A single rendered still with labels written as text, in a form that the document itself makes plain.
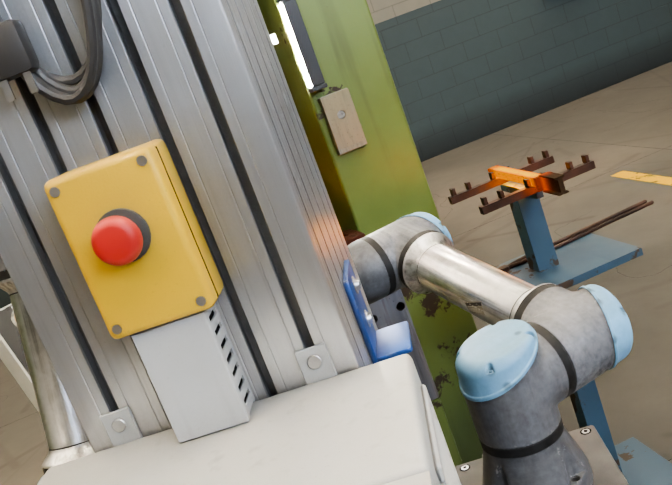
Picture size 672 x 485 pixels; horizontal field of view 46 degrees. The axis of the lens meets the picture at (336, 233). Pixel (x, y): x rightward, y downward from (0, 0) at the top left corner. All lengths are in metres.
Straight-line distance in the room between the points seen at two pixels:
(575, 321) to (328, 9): 1.39
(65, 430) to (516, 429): 0.63
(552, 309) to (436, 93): 7.34
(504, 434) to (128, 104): 0.67
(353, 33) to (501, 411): 1.45
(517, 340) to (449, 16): 7.56
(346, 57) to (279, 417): 1.73
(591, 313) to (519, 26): 7.76
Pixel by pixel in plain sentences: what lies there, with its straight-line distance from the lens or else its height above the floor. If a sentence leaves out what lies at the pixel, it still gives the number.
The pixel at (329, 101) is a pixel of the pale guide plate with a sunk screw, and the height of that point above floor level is 1.34.
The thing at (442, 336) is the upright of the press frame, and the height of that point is 0.54.
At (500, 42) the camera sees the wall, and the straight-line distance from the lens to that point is 8.72.
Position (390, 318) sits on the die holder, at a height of 0.75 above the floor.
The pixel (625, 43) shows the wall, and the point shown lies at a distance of 9.41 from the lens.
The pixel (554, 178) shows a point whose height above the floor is 1.03.
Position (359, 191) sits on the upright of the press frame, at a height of 1.06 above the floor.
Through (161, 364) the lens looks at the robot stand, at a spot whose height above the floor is 1.30.
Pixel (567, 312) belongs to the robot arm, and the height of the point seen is 1.04.
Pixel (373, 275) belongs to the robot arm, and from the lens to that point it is 1.38.
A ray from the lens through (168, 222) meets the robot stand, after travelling 0.60.
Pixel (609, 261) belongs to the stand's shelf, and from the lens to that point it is 2.09.
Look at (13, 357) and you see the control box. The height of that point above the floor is 1.10.
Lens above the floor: 1.49
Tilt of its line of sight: 13 degrees down
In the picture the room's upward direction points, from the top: 20 degrees counter-clockwise
